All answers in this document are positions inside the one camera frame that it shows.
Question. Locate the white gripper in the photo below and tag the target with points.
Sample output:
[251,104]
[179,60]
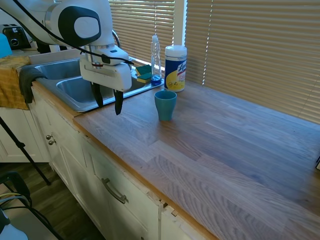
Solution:
[105,75]

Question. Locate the teal mug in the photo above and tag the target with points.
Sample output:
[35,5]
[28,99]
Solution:
[165,107]

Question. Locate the stainless steel double sink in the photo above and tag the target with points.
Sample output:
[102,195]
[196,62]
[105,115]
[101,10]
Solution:
[72,92]

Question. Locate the green yellow sponge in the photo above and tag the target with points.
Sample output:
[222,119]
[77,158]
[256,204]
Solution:
[144,78]
[143,69]

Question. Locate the chrome faucet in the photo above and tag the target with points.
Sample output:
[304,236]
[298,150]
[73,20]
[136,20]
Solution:
[117,40]

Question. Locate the clear dish soap bottle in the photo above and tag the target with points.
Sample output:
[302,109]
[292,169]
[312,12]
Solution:
[155,57]

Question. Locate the white kitchen cabinet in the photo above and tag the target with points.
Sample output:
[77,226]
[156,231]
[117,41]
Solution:
[75,160]

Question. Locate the round metal cabinet knob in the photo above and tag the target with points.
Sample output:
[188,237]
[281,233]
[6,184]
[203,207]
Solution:
[49,137]
[52,142]

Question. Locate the Lysol wipes canister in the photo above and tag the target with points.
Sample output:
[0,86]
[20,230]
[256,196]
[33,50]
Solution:
[175,72]

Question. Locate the narrow beige window blind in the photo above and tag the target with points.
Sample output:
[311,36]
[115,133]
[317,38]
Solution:
[142,27]

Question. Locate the grey cloth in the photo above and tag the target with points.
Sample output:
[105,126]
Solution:
[26,80]

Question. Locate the black tripod leg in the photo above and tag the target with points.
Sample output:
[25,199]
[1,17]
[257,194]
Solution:
[25,155]

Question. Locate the yellow towel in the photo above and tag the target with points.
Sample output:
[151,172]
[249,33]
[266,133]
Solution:
[8,82]

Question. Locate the black toaster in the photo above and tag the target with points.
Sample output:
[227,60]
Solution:
[16,37]

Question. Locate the blue plastic object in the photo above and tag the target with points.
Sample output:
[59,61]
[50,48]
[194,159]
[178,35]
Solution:
[4,47]

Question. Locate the wide beige window blind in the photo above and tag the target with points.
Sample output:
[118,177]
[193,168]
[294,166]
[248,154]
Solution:
[255,50]

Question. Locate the white plastic bottle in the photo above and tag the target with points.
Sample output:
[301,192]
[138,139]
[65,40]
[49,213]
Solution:
[10,227]

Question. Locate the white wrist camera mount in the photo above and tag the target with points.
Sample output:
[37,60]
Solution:
[112,55]

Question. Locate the white window frame post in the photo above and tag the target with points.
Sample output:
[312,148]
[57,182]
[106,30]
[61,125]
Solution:
[180,22]

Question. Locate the black equipment frame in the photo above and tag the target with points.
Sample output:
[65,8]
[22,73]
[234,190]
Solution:
[21,185]

